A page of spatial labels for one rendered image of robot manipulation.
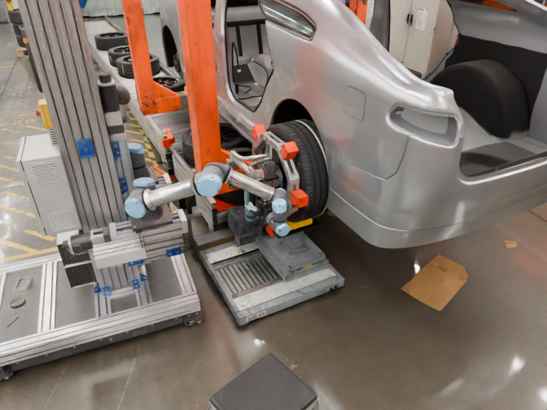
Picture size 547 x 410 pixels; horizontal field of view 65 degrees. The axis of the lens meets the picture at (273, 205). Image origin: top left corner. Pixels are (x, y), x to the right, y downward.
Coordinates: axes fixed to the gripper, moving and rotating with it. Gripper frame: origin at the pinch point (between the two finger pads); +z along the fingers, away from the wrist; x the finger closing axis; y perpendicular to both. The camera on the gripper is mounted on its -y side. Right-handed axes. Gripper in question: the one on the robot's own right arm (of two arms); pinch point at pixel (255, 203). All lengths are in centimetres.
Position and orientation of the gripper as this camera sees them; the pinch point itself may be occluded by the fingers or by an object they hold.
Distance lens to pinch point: 256.0
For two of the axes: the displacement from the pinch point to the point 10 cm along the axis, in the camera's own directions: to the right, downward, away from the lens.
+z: -4.6, -4.7, 7.5
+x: -8.9, 2.5, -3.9
